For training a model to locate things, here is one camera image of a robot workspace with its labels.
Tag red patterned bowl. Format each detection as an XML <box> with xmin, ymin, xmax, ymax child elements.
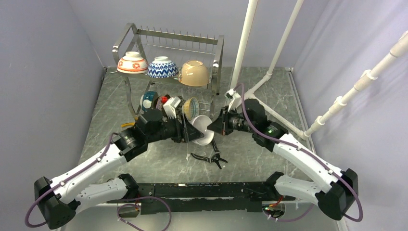
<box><xmin>147</xmin><ymin>56</ymin><xmax>179</xmax><ymax>78</ymax></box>

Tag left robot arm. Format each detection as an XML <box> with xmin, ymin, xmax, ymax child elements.
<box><xmin>29</xmin><ymin>109</ymin><xmax>207</xmax><ymax>230</ymax></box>

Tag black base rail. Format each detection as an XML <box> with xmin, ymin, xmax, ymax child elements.
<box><xmin>109</xmin><ymin>181</ymin><xmax>294</xmax><ymax>215</ymax></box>

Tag brown floral bowl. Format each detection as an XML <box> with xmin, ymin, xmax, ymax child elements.
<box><xmin>172</xmin><ymin>96</ymin><xmax>186</xmax><ymax>110</ymax></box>

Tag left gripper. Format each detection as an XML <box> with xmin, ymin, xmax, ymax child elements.
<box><xmin>146</xmin><ymin>113</ymin><xmax>204</xmax><ymax>143</ymax></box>

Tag plain white bowl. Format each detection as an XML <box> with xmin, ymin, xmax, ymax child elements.
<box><xmin>191</xmin><ymin>115</ymin><xmax>214</xmax><ymax>146</ymax></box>

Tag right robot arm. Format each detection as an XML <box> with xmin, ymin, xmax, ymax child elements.
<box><xmin>207</xmin><ymin>99</ymin><xmax>363</xmax><ymax>222</ymax></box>

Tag yellow handled pliers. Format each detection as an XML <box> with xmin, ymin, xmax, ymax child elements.
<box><xmin>121</xmin><ymin>122</ymin><xmax>135</xmax><ymax>128</ymax></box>

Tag white pipe frame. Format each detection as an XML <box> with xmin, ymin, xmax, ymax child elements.
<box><xmin>242</xmin><ymin>0</ymin><xmax>408</xmax><ymax>140</ymax></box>

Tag yellow teal patterned bowl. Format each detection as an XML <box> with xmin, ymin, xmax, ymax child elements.
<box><xmin>182</xmin><ymin>97</ymin><xmax>200</xmax><ymax>120</ymax></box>

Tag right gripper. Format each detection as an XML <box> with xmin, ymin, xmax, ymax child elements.
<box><xmin>207</xmin><ymin>105</ymin><xmax>255</xmax><ymax>136</ymax></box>

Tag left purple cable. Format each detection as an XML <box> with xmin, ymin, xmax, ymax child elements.
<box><xmin>25</xmin><ymin>133</ymin><xmax>173</xmax><ymax>231</ymax></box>

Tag steel dish rack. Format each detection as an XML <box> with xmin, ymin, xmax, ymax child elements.
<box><xmin>112</xmin><ymin>23</ymin><xmax>224</xmax><ymax>120</ymax></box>

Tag black pliers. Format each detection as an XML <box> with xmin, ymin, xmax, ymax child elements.
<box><xmin>190</xmin><ymin>140</ymin><xmax>229</xmax><ymax>170</ymax></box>

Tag teal white bowl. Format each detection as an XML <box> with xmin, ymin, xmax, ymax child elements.
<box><xmin>140</xmin><ymin>91</ymin><xmax>159</xmax><ymax>112</ymax></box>

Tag aluminium rail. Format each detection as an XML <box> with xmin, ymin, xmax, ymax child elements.
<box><xmin>105</xmin><ymin>183</ymin><xmax>341</xmax><ymax>206</ymax></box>

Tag orange floral bowl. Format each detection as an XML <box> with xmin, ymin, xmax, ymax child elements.
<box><xmin>117</xmin><ymin>51</ymin><xmax>149</xmax><ymax>74</ymax></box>

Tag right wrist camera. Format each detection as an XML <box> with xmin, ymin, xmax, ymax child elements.
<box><xmin>225</xmin><ymin>89</ymin><xmax>242</xmax><ymax>112</ymax></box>

